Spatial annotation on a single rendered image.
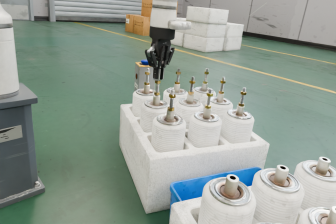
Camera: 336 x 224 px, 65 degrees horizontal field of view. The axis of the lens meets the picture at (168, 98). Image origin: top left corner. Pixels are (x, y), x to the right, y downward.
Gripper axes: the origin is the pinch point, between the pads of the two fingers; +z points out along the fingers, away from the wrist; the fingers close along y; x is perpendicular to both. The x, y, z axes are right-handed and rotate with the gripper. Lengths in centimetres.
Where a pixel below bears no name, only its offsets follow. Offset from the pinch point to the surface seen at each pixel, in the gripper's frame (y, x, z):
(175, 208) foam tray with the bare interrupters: 28.5, 25.0, 17.5
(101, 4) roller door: -384, -413, -6
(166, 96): -12.2, -3.8, 11.6
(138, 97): -2.7, -9.1, 10.8
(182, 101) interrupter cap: -8.5, 5.1, 9.9
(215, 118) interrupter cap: -3.0, 19.4, 9.9
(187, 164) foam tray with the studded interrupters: 8.9, 17.6, 20.6
